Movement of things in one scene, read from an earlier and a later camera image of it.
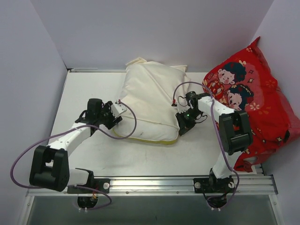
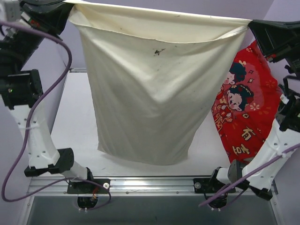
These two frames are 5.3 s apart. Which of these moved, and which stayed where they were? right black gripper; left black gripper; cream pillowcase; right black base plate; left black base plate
Moved: left black gripper; cream pillowcase; right black gripper
Stayed: right black base plate; left black base plate
